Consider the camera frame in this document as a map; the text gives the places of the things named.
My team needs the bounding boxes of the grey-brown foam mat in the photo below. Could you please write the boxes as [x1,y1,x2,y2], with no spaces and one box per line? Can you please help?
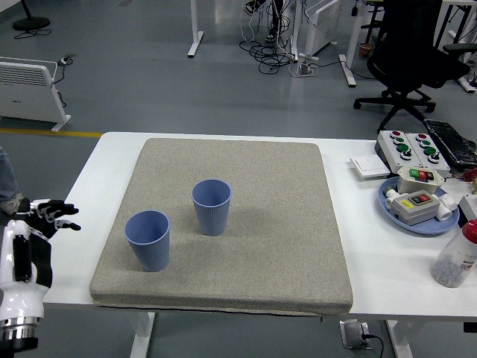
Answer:
[89,137,354,318]

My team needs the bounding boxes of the cream switch box coloured buttons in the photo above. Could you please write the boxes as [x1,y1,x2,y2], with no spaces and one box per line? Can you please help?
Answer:
[396,166,446,195]

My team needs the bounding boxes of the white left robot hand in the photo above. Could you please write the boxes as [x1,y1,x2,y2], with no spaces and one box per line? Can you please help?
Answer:
[0,199,82,321]

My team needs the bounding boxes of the seated person's legs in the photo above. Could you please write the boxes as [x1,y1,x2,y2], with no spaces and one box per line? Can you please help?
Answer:
[244,0,290,43]

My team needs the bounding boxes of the grey push-button switch box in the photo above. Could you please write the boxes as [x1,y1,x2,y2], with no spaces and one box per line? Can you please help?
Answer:
[385,188,459,227]

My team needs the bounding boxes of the white desk leg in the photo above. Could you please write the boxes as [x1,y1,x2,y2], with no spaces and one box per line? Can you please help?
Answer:
[338,0,368,89]
[186,0,205,58]

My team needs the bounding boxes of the white three-button control box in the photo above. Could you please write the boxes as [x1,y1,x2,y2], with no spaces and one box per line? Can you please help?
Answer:
[374,130,423,175]
[405,132,452,180]

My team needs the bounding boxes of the black tangled floor cables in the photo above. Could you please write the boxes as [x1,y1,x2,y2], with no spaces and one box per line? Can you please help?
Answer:
[238,39,299,75]

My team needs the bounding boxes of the white table leg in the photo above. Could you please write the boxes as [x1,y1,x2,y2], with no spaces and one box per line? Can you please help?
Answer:
[385,319,414,358]
[129,311,157,358]

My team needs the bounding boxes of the clear bottle with red cap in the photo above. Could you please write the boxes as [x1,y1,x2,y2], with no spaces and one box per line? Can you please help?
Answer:
[431,219,477,289]

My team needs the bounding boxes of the blue ribbed plastic cup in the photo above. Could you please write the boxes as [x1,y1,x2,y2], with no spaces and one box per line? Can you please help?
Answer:
[191,179,233,236]
[124,210,171,273]

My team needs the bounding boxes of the white wall switch plate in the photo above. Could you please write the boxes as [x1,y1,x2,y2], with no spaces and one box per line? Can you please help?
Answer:
[349,154,391,183]

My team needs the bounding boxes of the black fan stand base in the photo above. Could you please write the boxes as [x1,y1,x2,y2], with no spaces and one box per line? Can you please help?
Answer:
[12,0,51,31]

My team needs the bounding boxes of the black office chair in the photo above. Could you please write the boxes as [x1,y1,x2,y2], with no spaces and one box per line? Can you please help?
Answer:
[353,0,477,132]

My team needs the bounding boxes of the person's leg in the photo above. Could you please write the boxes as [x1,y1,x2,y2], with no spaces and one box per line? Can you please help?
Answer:
[0,145,31,216]

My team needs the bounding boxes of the large white panel heater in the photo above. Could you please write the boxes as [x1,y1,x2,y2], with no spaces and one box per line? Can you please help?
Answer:
[0,56,72,134]

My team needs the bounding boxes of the black wrapped keyboard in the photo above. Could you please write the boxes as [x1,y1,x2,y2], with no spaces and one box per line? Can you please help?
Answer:
[423,118,477,168]

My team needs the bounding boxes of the small white panel heater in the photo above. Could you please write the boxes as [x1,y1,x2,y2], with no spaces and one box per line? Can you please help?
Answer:
[299,0,346,61]

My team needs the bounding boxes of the blue plastic plate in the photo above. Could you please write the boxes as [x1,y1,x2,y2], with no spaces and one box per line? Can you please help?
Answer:
[378,176,461,236]

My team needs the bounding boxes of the red wire bundle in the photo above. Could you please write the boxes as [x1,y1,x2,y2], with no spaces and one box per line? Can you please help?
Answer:
[445,169,477,183]

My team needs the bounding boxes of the silver floor socket box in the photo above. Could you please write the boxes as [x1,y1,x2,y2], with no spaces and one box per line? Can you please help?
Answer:
[339,319,373,351]

